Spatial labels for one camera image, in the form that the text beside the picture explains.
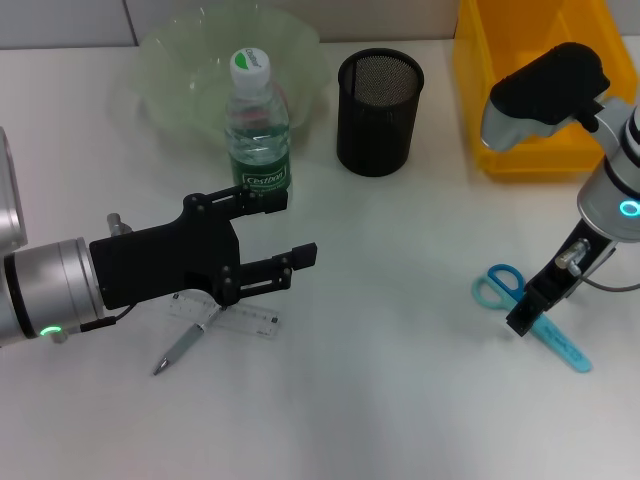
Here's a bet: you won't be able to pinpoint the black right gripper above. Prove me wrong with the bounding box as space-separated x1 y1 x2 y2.
504 216 619 339

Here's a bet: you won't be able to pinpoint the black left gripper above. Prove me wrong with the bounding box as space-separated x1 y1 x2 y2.
89 183 319 311

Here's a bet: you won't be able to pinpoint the clear green-label water bottle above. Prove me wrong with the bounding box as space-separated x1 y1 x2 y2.
224 45 293 202

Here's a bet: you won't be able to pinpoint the blue scissors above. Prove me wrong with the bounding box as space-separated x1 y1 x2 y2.
470 263 594 375

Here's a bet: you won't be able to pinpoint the clear plastic ruler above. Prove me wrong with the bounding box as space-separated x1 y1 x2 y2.
166 288 282 342

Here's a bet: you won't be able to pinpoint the black mesh pen holder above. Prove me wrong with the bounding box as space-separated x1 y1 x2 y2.
335 47 426 178

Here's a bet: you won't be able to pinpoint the silver pen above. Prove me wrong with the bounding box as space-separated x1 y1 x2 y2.
151 306 222 378

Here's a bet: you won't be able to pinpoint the translucent green fruit plate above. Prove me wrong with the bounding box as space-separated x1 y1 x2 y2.
112 0 331 152

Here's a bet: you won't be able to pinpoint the silver left wrist stud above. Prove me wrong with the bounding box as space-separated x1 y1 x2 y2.
105 212 133 237

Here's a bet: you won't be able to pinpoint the yellow plastic bin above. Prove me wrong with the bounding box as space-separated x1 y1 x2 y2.
452 0 640 182

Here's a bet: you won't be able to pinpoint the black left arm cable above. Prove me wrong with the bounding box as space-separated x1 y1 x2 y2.
51 298 137 345

